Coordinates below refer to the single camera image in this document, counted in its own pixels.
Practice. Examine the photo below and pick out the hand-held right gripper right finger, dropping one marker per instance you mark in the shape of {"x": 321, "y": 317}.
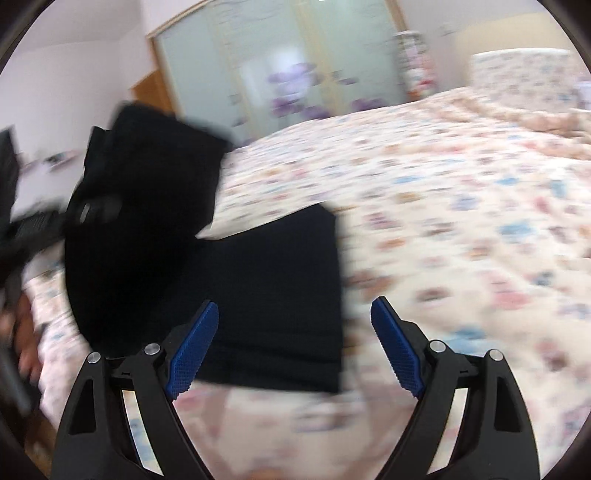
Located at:
{"x": 399, "y": 348}

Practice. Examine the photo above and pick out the frosted glass floral wardrobe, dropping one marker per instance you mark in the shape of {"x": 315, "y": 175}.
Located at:
{"x": 281, "y": 60}

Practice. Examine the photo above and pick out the wooden door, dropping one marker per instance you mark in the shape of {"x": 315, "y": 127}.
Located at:
{"x": 154, "y": 94}

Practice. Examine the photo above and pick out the bed with teddy-print blanket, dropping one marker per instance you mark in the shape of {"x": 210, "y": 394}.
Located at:
{"x": 438, "y": 240}

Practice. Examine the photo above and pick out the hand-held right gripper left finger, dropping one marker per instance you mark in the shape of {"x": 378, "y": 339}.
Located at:
{"x": 194, "y": 350}

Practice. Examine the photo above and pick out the clear tube of plush toys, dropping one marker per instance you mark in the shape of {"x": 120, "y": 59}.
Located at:
{"x": 413, "y": 64}

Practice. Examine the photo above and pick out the wooden bed frame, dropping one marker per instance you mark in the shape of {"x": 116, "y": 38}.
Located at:
{"x": 37, "y": 438}

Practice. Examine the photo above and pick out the black pants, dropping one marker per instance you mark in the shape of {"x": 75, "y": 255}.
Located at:
{"x": 231, "y": 295}

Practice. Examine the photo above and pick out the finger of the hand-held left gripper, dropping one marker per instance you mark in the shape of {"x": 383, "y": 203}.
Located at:
{"x": 39, "y": 228}

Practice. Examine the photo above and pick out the teddy bear printed pillow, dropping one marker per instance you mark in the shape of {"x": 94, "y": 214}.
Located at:
{"x": 521, "y": 76}

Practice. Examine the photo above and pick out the white wall shelf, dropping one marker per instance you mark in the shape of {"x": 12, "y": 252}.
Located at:
{"x": 57, "y": 159}

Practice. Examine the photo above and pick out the person's left hand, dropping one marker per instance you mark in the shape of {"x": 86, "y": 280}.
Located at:
{"x": 28, "y": 355}

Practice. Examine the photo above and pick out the cream bed headboard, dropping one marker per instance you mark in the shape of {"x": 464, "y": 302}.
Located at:
{"x": 508, "y": 41}

